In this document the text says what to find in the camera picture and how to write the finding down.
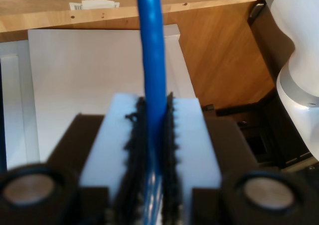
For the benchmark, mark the white cabinet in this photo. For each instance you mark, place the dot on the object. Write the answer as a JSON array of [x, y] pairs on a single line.
[[74, 85]]

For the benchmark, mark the white printed label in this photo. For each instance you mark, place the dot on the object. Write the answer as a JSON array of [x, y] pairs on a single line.
[[94, 4]]

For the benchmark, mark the black metal frame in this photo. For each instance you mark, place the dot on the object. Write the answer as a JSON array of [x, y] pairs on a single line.
[[261, 135]]

